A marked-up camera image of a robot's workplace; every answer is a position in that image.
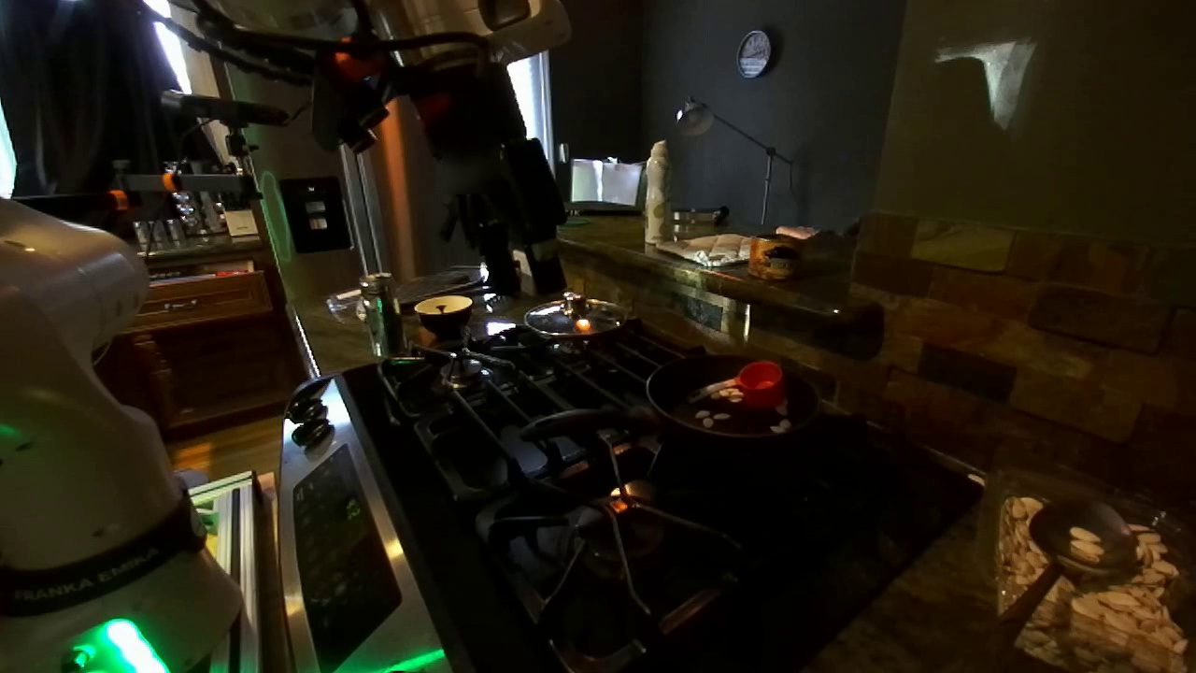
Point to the clear glass container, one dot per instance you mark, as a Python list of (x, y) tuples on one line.
[(1009, 561)]

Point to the dark curtain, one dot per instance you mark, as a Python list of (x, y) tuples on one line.
[(75, 84)]

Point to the black wall switch plate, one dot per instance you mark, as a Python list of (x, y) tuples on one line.
[(315, 215)]

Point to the heap of white seeds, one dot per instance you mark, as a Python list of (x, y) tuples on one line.
[(1121, 617)]

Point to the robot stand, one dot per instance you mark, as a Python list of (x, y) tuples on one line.
[(235, 551)]

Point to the black desk lamp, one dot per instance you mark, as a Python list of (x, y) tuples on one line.
[(696, 119)]

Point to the wooden drawer cabinet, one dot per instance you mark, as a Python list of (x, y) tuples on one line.
[(201, 327)]

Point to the camera on mount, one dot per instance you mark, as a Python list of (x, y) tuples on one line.
[(220, 109)]

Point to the patterned cloth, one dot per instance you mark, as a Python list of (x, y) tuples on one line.
[(710, 249)]

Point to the black frying pan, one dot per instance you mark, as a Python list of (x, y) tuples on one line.
[(738, 421)]

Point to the small dark bowl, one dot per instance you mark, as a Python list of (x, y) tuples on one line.
[(444, 313)]

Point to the round wall clock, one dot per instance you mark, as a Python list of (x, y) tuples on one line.
[(754, 53)]

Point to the white paper bag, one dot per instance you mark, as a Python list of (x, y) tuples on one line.
[(605, 182)]

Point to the dark metal spoon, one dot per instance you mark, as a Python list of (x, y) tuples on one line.
[(1084, 537)]

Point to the orange jar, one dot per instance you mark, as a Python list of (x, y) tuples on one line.
[(773, 258)]

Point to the white bottle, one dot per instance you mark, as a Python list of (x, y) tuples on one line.
[(658, 192)]

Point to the stove burner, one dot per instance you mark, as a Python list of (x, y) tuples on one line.
[(621, 533), (464, 370)]

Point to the window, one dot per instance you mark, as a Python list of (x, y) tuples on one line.
[(173, 51)]

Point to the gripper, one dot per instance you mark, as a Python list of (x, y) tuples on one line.
[(472, 121)]

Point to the black stove knob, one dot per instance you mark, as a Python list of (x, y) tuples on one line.
[(306, 410), (313, 434)]

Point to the orange measuring cup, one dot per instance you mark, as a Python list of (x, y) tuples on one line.
[(761, 383)]

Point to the scattered white seeds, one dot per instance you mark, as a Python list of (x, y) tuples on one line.
[(719, 419)]

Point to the glass pot lid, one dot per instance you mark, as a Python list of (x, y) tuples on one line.
[(575, 318)]

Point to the stainless gas stove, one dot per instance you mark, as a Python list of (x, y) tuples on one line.
[(467, 523)]

